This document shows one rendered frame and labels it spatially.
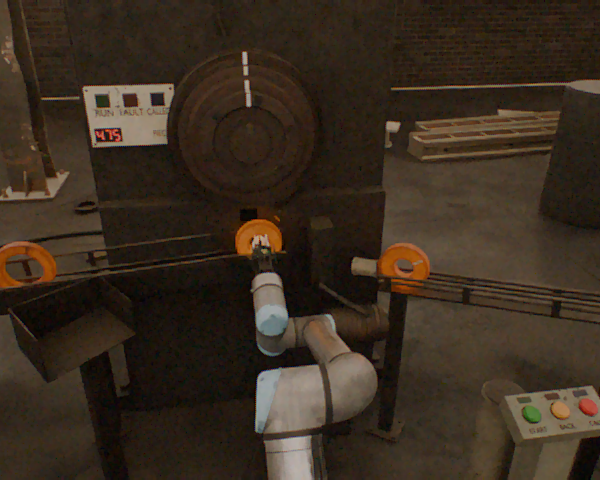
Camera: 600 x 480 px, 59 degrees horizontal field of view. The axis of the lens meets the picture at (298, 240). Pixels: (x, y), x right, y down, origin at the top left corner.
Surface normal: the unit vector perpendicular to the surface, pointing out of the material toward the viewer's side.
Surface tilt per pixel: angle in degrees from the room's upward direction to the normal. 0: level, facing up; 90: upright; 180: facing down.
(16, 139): 90
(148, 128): 90
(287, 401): 48
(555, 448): 90
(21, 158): 90
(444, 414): 0
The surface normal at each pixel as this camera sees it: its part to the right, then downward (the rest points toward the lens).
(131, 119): 0.16, 0.44
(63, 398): 0.00, -0.89
